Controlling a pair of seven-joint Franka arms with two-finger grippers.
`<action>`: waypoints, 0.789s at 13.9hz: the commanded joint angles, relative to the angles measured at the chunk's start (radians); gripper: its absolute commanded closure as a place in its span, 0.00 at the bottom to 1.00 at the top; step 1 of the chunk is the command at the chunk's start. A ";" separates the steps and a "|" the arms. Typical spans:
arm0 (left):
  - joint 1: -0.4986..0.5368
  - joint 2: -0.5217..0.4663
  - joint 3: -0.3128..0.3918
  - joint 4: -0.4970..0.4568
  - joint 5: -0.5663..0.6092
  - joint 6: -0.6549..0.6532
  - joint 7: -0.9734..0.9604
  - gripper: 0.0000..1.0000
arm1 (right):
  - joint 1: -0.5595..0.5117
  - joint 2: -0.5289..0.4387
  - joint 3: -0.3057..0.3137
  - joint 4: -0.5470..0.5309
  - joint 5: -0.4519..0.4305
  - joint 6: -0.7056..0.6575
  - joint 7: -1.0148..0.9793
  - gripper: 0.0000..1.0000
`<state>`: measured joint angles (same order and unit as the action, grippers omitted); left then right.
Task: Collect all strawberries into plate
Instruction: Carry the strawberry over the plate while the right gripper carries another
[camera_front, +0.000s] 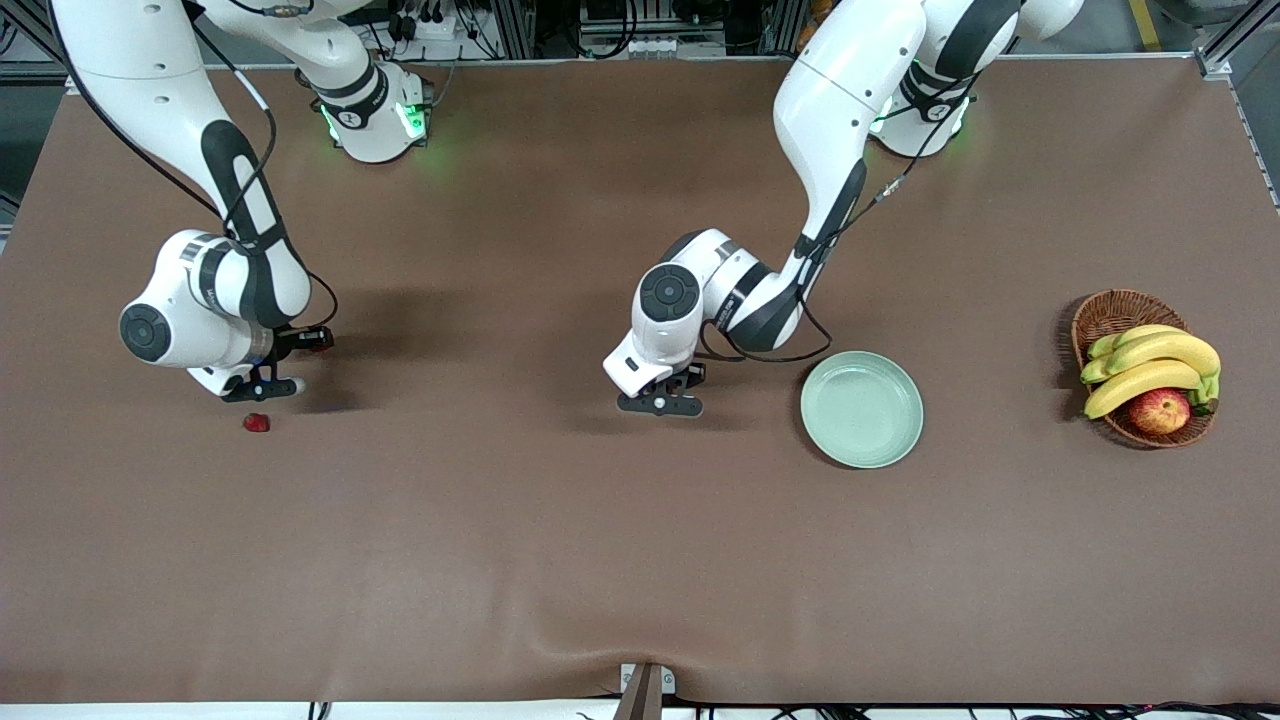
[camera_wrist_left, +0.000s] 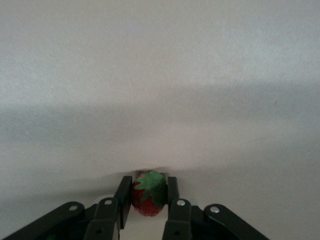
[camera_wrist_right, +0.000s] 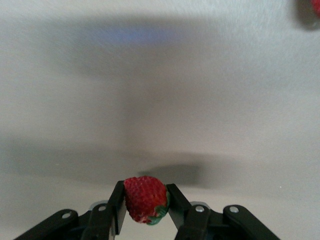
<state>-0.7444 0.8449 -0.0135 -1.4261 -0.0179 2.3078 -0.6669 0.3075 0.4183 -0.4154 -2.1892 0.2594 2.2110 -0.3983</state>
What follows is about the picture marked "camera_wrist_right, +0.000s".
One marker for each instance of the brown table cover mat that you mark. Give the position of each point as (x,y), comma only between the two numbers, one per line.
(160,100)

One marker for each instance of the red strawberry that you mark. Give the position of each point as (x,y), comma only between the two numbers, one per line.
(145,197)
(317,6)

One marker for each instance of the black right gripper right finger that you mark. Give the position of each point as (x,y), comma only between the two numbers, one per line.
(182,215)

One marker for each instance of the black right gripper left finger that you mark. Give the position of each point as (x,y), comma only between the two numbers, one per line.
(117,212)

